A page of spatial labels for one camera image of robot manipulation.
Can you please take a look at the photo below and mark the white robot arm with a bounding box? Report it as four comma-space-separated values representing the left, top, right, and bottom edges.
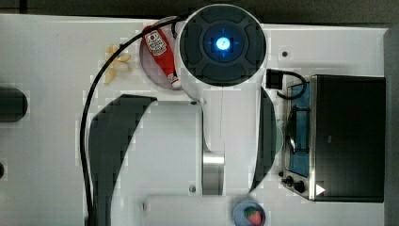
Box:
83, 4, 276, 226

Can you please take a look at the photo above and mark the pink oval plate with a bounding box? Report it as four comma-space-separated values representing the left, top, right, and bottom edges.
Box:
139, 40, 182, 90

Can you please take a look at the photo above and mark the red ketchup bottle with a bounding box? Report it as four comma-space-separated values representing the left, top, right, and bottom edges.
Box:
143, 25, 181, 89

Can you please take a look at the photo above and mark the light green round plate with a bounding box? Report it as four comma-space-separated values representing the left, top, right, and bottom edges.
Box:
276, 120, 284, 153

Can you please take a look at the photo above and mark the peeled yellow banana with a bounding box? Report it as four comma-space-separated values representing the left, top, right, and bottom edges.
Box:
104, 44, 132, 85

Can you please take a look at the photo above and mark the blue bowl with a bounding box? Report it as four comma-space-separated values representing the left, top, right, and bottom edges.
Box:
232, 200, 266, 226

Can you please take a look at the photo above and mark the red strawberry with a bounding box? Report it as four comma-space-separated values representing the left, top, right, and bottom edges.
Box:
245, 207, 263, 226

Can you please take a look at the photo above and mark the black toaster oven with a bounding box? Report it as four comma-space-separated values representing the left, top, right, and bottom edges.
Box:
279, 74, 386, 202

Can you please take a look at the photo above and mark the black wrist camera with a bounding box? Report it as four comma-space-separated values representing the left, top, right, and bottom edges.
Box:
266, 69, 283, 89

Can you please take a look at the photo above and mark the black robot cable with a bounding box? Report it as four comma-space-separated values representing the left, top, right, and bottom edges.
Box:
79, 16, 189, 226

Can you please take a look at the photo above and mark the black cylinder post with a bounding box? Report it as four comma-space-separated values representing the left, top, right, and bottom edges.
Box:
0, 87, 28, 122

